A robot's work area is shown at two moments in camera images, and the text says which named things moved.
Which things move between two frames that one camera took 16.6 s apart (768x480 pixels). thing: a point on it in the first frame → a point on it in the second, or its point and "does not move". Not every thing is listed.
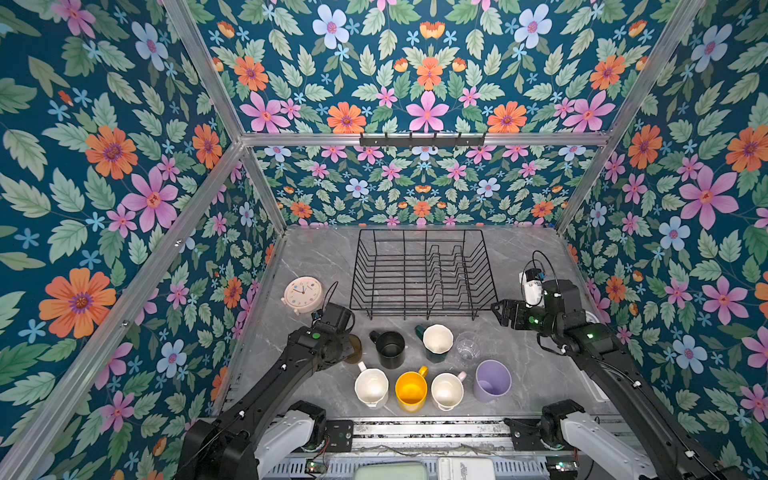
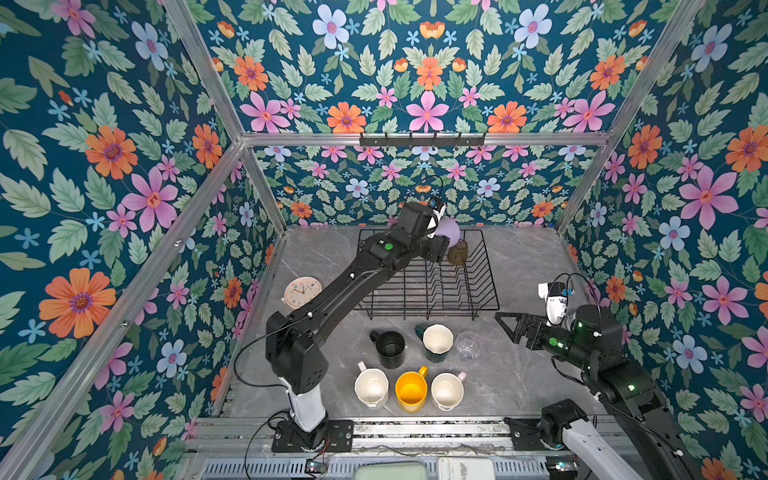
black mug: x=390 y=346 does not move
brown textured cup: x=358 y=349 → x=458 y=254
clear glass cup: x=468 y=346 does not move
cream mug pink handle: x=447 y=390 does not move
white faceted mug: x=371 y=385 does not move
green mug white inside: x=437 y=340 does not move
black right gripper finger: x=506 y=308 → x=519 y=329
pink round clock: x=303 y=294 does not move
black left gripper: x=341 y=337 → x=438 y=247
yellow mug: x=411 y=389 does not move
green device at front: x=392 y=471 does not move
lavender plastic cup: x=493 y=379 → x=450 y=228
